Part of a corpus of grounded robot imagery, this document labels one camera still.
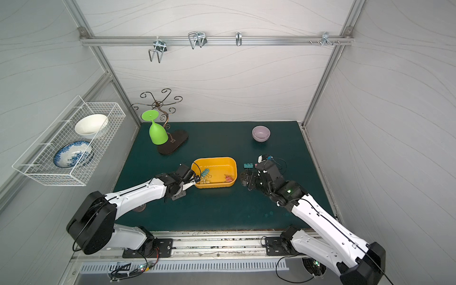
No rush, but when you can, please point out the teal binder clip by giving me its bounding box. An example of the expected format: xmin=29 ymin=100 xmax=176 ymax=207
xmin=243 ymin=163 xmax=254 ymax=169
xmin=200 ymin=169 xmax=211 ymax=180

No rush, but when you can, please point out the yellow plastic storage box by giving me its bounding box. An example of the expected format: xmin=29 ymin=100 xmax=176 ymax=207
xmin=191 ymin=157 xmax=238 ymax=189

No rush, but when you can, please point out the large pink binder clip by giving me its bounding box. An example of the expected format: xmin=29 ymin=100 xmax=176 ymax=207
xmin=225 ymin=175 xmax=234 ymax=183

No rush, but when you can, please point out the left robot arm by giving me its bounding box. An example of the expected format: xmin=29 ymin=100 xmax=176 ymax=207
xmin=66 ymin=165 xmax=201 ymax=256

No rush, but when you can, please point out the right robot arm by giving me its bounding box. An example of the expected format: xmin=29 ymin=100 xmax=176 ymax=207
xmin=241 ymin=157 xmax=386 ymax=285

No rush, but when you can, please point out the black metal cup stand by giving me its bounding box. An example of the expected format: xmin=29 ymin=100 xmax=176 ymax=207
xmin=130 ymin=88 xmax=189 ymax=156

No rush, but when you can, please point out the purple ceramic bowl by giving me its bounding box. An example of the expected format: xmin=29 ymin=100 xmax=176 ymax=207
xmin=252 ymin=125 xmax=271 ymax=143

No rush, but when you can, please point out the green table mat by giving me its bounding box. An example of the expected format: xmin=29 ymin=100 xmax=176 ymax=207
xmin=115 ymin=121 xmax=331 ymax=231

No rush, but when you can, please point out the green plastic wine glass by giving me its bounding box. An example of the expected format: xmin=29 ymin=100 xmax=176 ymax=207
xmin=141 ymin=110 xmax=169 ymax=146

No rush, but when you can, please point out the clear plastic cup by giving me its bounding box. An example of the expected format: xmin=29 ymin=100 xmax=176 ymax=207
xmin=133 ymin=204 xmax=147 ymax=213

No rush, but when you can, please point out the white ceramic bowl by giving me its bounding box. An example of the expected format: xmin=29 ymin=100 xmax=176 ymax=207
xmin=74 ymin=114 xmax=109 ymax=140

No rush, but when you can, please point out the blue patterned plate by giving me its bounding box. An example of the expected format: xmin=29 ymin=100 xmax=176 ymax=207
xmin=53 ymin=141 xmax=93 ymax=168

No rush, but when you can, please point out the double prong metal hook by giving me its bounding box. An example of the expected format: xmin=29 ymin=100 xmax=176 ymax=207
xmin=148 ymin=39 xmax=167 ymax=63

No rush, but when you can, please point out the metal hook right end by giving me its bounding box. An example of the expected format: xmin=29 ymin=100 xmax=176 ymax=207
xmin=309 ymin=33 xmax=340 ymax=46

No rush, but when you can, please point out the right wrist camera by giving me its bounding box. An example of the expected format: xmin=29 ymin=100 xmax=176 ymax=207
xmin=258 ymin=154 xmax=273 ymax=163

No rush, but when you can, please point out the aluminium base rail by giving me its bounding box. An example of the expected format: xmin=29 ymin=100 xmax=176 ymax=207
xmin=71 ymin=230 xmax=365 ymax=264

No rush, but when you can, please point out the white wire basket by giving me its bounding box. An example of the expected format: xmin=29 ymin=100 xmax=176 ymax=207
xmin=12 ymin=96 xmax=126 ymax=186

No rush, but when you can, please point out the aluminium crossbar rail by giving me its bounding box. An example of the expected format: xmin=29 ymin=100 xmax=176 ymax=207
xmin=80 ymin=35 xmax=355 ymax=47

